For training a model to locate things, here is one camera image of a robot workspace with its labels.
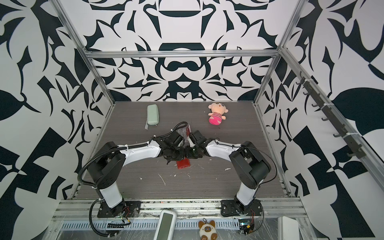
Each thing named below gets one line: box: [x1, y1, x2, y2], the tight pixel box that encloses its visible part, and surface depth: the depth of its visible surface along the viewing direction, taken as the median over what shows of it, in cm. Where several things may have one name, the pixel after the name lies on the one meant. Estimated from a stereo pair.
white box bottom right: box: [277, 216, 300, 240], surface depth 69 cm
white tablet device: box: [153, 210, 177, 240], surface depth 68 cm
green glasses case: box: [145, 104, 160, 130], surface depth 111 cm
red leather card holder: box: [176, 157, 191, 170], surface depth 90 cm
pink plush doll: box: [208, 102, 229, 126], surface depth 109 cm
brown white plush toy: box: [198, 218, 218, 240], surface depth 68 cm
